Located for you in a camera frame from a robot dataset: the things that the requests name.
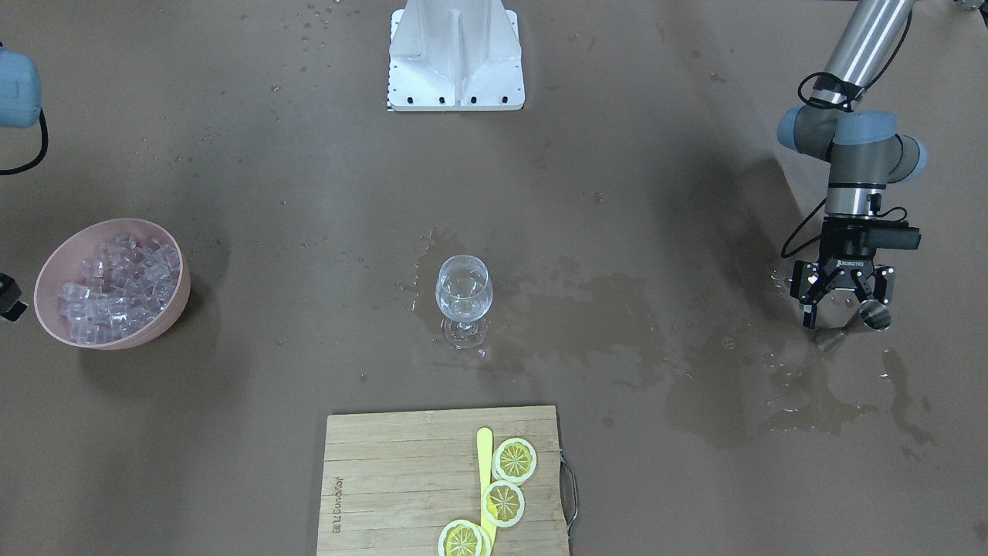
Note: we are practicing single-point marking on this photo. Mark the bamboo cutting board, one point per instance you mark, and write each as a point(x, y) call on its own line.
point(392, 481)

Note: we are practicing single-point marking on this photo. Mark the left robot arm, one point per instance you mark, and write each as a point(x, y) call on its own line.
point(865, 152)

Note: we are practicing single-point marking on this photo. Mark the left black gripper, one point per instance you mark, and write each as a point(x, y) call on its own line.
point(842, 266)

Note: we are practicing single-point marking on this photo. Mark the lemon slice middle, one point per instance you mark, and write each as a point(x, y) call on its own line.
point(502, 504)

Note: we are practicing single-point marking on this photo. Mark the pink bowl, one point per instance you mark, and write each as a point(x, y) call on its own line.
point(64, 265)

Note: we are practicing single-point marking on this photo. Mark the steel double jigger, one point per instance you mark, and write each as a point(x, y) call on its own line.
point(870, 316)

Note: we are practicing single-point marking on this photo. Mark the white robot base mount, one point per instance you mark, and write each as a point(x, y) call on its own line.
point(455, 55)

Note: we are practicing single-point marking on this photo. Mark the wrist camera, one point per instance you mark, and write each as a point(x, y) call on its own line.
point(885, 237)
point(12, 306)

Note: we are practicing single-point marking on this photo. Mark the lemon slice far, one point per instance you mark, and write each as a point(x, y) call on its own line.
point(463, 537)

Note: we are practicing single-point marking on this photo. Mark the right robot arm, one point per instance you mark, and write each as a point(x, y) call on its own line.
point(21, 102)

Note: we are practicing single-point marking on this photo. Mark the clear wine glass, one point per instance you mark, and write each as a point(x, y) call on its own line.
point(464, 294)

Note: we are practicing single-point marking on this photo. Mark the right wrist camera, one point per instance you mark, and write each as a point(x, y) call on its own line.
point(12, 306)

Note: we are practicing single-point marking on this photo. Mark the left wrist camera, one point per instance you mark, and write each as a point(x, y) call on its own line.
point(885, 237)

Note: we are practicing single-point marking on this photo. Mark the clear ice cubes pile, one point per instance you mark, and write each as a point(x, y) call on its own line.
point(122, 291)

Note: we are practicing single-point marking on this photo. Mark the lemon slice near handle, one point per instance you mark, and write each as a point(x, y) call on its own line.
point(514, 460)

